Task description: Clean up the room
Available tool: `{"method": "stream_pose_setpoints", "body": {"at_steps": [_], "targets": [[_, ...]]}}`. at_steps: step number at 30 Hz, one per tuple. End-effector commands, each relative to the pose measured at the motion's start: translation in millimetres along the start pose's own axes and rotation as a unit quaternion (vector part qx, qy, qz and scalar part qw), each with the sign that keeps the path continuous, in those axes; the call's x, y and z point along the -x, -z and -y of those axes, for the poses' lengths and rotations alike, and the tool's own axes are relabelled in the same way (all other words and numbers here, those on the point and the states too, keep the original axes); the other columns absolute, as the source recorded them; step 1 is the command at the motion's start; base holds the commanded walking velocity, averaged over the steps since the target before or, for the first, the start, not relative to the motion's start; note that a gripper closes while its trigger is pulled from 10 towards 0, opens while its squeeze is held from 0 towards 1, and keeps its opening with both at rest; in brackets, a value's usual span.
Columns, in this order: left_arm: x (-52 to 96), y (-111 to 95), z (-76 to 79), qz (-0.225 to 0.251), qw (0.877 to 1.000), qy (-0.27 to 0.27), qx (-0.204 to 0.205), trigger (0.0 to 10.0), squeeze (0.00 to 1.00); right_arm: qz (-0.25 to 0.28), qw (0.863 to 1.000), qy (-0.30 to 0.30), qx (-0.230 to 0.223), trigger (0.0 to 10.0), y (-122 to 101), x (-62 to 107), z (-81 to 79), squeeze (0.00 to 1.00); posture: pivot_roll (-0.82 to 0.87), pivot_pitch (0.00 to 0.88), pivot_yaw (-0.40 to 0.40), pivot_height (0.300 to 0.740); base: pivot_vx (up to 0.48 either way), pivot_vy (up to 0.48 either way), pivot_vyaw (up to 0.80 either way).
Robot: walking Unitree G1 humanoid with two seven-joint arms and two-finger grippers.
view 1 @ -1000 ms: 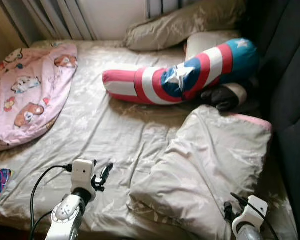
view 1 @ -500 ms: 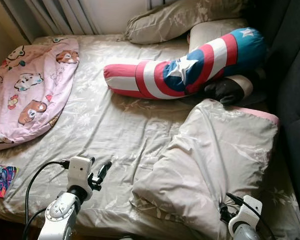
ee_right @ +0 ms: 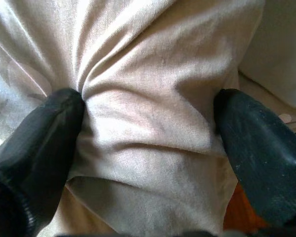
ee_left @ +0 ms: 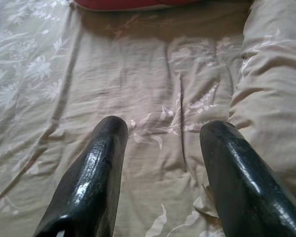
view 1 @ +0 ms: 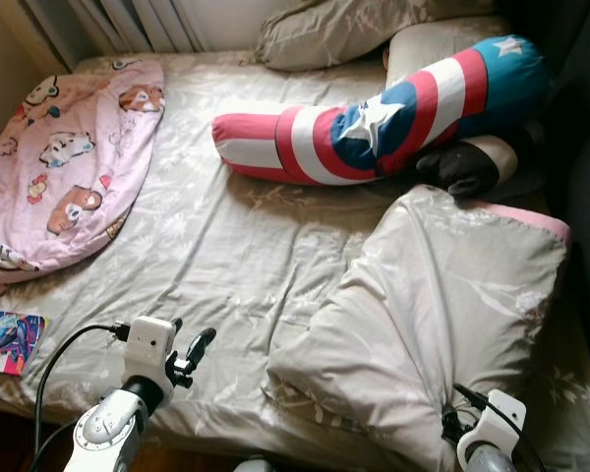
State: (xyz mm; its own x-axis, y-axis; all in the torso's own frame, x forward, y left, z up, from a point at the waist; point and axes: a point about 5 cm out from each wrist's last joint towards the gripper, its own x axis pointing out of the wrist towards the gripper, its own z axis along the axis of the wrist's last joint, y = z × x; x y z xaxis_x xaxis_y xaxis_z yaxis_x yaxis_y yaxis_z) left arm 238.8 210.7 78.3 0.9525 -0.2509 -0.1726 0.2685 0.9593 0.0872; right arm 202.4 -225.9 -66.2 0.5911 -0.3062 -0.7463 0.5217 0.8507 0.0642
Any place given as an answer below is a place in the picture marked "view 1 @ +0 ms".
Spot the bed with beige floral sheet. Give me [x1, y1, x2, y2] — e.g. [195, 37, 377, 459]
[0, 44, 590, 472]

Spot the beige floral duvet pink trim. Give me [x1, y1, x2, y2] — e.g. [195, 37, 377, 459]
[265, 185, 573, 472]

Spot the beige floral pillow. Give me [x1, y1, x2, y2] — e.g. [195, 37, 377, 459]
[254, 0, 517, 72]

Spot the silver robot left leg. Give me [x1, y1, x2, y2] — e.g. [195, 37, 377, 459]
[231, 454, 276, 472]

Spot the dark grey upholstered sofa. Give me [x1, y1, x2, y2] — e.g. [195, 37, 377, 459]
[501, 0, 590, 394]

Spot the red white blue bolster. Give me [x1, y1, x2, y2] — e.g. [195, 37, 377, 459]
[211, 34, 552, 188]

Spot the plain white pillow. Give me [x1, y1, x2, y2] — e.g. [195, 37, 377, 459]
[383, 18, 517, 89]

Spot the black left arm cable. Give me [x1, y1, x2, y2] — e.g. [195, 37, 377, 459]
[34, 323, 129, 472]

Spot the pink cartoon print blanket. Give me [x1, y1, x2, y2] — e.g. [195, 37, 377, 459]
[0, 57, 166, 306]

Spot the black and beige plush toy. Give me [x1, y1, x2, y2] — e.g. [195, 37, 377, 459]
[415, 133, 532, 203]

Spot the colourful comic book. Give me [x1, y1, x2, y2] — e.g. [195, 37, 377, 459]
[0, 308, 48, 377]

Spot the grey pleated curtain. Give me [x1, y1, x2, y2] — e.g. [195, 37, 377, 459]
[25, 0, 212, 65]

